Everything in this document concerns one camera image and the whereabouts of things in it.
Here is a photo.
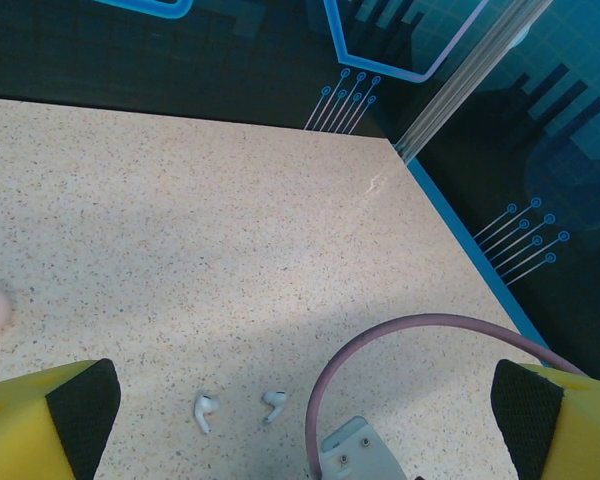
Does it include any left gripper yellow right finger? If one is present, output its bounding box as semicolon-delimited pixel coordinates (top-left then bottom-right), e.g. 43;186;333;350
494;358;600;480

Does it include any white wireless earbud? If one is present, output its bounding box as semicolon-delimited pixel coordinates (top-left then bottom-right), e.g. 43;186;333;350
261;389;287;426
193;391;219;435

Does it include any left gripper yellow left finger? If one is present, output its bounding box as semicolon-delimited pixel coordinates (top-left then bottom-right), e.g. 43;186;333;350
0;358;123;480

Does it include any right aluminium frame post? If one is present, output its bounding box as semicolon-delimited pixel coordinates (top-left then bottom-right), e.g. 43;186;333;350
397;0;554;164

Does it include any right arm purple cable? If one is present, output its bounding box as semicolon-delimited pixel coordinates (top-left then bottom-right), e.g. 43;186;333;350
303;313;589;479

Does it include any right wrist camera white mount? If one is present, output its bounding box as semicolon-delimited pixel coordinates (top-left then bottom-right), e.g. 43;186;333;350
319;416;406;480

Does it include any right blue table edge trim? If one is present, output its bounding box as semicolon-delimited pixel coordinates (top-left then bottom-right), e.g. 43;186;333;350
394;142;551;354

